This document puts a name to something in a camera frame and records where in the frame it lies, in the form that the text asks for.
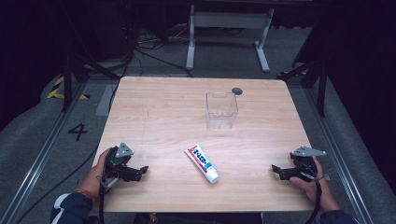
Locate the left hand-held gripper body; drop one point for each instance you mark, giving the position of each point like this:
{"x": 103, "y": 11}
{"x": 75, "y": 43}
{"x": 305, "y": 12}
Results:
{"x": 116, "y": 160}

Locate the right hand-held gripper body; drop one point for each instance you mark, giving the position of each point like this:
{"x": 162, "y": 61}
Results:
{"x": 303, "y": 161}

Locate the white toothpaste tube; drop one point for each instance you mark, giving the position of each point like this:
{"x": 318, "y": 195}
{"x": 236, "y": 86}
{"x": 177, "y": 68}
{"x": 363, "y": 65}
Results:
{"x": 202, "y": 163}

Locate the clear plastic box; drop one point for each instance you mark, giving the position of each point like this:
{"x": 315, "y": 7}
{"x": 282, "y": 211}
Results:
{"x": 221, "y": 110}

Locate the person's left hand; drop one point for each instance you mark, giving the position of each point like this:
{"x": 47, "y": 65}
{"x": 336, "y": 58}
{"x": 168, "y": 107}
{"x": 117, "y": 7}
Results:
{"x": 93, "y": 180}

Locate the person's right hand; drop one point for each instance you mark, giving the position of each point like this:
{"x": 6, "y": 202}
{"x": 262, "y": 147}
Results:
{"x": 320, "y": 189}

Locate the black metal stand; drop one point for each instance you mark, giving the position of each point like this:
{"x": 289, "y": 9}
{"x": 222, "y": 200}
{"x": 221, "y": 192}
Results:
{"x": 313, "y": 77}
{"x": 79, "y": 70}

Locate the yellow black floor tape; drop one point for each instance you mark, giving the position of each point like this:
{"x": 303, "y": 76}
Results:
{"x": 59, "y": 91}

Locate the grey round table grommet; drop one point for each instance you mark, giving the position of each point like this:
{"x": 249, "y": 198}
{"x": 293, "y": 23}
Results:
{"x": 237, "y": 90}

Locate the aluminium floor rail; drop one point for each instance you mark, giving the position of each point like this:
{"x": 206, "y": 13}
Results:
{"x": 334, "y": 149}
{"x": 40, "y": 155}

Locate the white metal desk frame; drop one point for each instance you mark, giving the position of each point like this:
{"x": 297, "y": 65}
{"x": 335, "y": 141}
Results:
{"x": 229, "y": 20}

